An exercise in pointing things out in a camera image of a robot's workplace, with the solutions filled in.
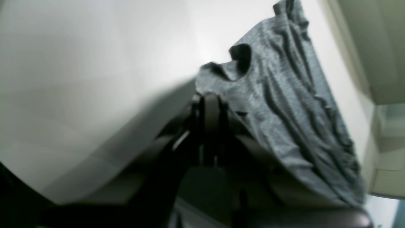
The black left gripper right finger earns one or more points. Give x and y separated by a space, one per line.
268 195

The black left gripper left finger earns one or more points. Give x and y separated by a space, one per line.
149 184

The grey t-shirt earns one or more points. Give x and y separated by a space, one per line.
275 85

